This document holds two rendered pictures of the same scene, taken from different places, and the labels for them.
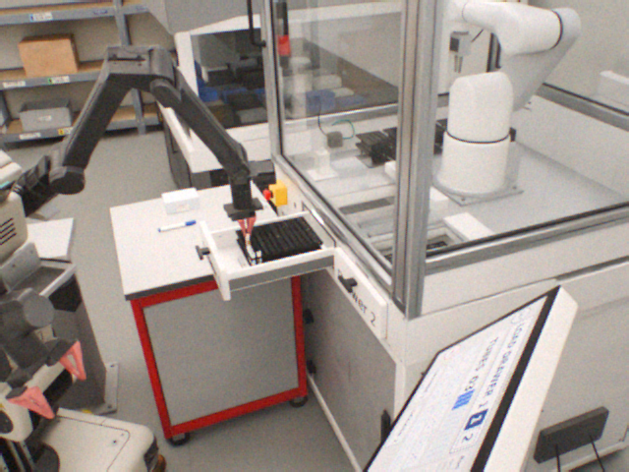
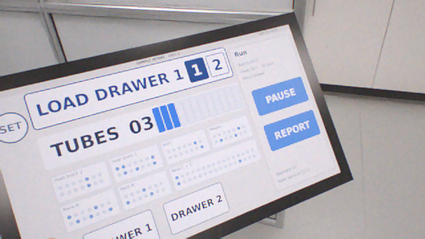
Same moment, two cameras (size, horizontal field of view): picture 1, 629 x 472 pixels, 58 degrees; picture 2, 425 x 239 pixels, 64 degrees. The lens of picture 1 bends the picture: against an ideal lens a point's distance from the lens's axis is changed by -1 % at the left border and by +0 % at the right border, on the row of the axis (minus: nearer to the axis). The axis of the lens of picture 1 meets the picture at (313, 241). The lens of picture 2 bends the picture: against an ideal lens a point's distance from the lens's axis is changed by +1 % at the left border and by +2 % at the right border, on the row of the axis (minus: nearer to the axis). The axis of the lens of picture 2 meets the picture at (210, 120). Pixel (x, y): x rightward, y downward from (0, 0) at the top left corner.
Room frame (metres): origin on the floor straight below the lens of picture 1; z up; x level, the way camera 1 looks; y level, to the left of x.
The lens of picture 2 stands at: (0.92, 0.07, 1.39)
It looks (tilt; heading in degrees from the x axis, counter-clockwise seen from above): 35 degrees down; 214
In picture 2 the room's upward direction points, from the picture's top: 4 degrees counter-clockwise
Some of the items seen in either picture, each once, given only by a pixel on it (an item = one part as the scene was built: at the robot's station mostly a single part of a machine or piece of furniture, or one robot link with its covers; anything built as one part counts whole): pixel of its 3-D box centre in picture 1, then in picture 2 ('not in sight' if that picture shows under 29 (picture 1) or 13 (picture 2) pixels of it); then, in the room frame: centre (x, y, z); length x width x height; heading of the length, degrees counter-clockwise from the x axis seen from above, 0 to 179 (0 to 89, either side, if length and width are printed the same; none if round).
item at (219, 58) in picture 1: (258, 36); not in sight; (3.25, 0.25, 1.13); 1.78 x 1.14 x 0.45; 20
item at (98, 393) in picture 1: (57, 324); not in sight; (1.76, 1.02, 0.38); 0.30 x 0.30 x 0.76; 13
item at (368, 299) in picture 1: (358, 290); not in sight; (1.23, -0.11, 0.87); 0.29 x 0.02 x 0.11; 20
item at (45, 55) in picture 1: (50, 55); not in sight; (4.99, 2.16, 0.72); 0.41 x 0.32 x 0.28; 103
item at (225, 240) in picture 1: (281, 246); not in sight; (1.49, 0.10, 0.86); 0.40 x 0.26 x 0.06; 110
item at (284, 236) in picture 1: (278, 245); not in sight; (1.48, 0.11, 0.87); 0.22 x 0.18 x 0.06; 110
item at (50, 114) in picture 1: (47, 114); not in sight; (4.95, 2.31, 0.22); 0.40 x 0.30 x 0.17; 103
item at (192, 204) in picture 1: (181, 201); not in sight; (1.98, 0.51, 0.79); 0.13 x 0.09 x 0.05; 109
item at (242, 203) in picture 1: (242, 199); not in sight; (1.42, 0.19, 1.06); 0.10 x 0.07 x 0.07; 110
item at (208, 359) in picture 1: (211, 311); not in sight; (1.81, 0.42, 0.38); 0.62 x 0.58 x 0.76; 20
